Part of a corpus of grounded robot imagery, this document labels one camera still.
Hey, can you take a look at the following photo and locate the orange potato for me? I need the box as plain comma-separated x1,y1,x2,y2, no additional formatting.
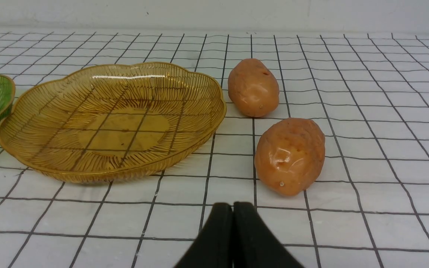
254,118,325,197
228,58,280,118

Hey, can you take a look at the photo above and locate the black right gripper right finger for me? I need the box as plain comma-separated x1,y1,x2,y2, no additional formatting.
233,202,303,268

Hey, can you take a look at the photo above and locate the checkered white tablecloth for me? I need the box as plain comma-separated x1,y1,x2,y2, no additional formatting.
0,29,429,268

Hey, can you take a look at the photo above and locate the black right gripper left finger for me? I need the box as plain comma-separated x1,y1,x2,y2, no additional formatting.
175,202,233,268

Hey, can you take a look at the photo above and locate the amber glass plate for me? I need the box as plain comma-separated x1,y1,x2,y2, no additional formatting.
0,62,227,184

